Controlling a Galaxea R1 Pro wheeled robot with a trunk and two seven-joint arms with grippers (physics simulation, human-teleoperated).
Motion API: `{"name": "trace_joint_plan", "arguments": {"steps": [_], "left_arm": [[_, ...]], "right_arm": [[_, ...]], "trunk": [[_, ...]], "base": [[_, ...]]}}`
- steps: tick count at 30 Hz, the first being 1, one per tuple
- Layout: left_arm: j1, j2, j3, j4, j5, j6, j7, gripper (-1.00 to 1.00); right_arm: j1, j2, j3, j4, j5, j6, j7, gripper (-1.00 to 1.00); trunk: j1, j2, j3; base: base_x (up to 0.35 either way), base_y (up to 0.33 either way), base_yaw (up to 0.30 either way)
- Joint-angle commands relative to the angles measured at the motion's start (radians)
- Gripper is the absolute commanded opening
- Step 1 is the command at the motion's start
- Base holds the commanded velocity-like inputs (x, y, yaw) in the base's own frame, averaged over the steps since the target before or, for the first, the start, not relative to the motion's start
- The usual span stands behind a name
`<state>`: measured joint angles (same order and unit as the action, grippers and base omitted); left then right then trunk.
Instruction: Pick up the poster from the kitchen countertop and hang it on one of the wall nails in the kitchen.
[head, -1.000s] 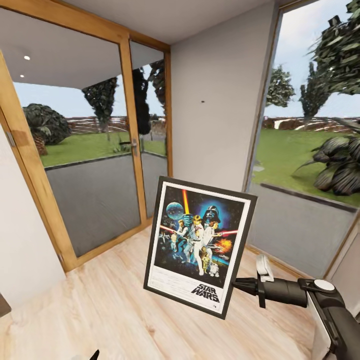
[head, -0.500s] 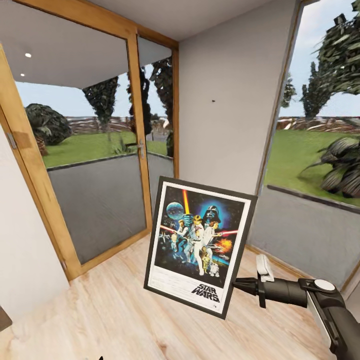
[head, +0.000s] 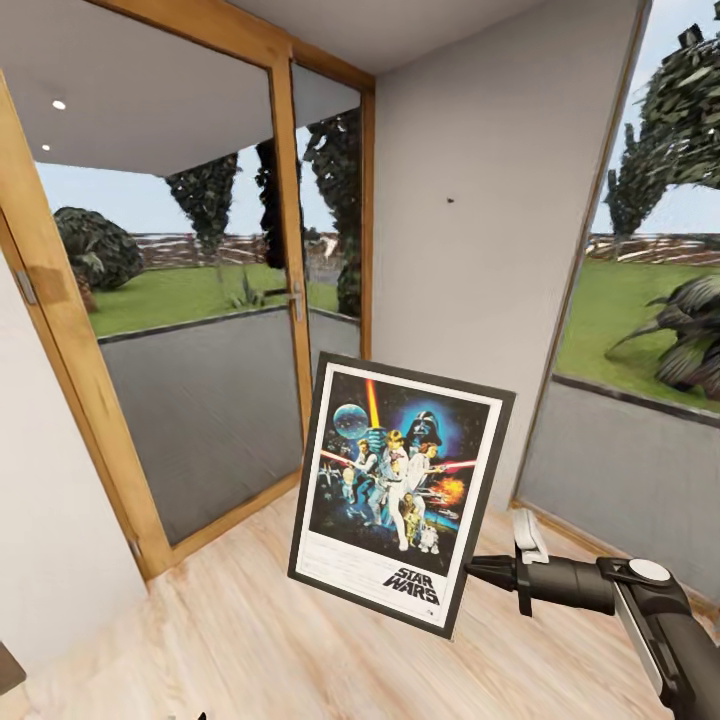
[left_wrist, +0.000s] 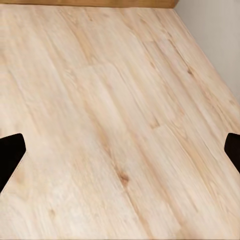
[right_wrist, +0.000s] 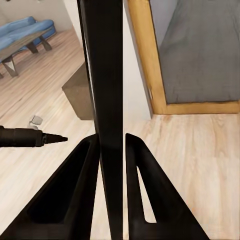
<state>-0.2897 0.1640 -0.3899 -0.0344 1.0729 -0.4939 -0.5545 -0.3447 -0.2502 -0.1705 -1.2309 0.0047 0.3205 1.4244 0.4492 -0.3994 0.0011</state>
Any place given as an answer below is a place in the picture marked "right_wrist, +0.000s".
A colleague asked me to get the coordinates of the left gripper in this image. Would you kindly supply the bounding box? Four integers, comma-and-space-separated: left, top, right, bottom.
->
13, 128, 68, 148

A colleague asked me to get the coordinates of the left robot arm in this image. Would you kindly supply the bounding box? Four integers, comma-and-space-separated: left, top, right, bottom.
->
0, 114, 68, 148

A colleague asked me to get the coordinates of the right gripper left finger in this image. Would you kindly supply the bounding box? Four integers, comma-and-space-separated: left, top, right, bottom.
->
0, 133, 101, 240

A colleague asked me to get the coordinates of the poster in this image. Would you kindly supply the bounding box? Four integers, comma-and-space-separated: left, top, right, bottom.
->
77, 0, 123, 240

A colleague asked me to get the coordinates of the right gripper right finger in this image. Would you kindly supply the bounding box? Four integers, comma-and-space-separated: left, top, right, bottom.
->
125, 133, 210, 240

